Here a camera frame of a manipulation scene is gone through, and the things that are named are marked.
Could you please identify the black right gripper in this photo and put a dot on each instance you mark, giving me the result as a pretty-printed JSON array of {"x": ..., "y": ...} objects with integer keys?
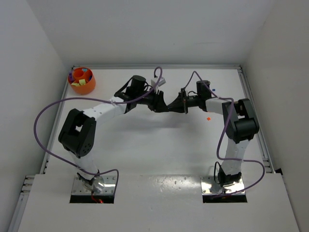
[{"x": 184, "y": 103}]

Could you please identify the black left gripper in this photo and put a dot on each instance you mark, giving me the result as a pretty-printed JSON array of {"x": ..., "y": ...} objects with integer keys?
[{"x": 156, "y": 99}]

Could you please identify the light green 2x2 lego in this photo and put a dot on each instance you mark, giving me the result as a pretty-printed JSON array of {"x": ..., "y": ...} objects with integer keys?
[{"x": 82, "y": 82}]

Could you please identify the purple 2x4 lego brick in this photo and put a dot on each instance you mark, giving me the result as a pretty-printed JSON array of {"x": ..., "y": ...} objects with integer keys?
[{"x": 70, "y": 77}]

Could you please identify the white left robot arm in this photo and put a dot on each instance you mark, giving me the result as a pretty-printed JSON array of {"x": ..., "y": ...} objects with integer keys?
[{"x": 78, "y": 132}]

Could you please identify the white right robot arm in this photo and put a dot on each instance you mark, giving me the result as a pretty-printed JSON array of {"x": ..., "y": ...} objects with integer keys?
[{"x": 240, "y": 126}]

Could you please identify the orange divided round container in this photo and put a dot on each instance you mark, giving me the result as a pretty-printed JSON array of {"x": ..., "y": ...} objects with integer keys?
[{"x": 79, "y": 74}]

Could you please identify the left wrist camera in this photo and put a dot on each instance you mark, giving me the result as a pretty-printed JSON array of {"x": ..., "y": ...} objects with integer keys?
[{"x": 156, "y": 81}]

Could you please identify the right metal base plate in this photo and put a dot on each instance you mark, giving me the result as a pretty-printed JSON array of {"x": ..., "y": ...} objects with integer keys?
[{"x": 210, "y": 187}]

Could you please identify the metal base plate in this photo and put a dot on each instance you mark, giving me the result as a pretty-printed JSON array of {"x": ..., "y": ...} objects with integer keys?
[
  {"x": 210, "y": 187},
  {"x": 102, "y": 186}
]

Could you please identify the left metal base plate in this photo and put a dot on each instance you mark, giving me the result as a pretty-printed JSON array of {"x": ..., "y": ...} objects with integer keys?
[{"x": 102, "y": 186}]

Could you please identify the aluminium table edge rail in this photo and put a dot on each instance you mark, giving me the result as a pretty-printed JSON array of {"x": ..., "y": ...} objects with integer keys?
[{"x": 266, "y": 157}]

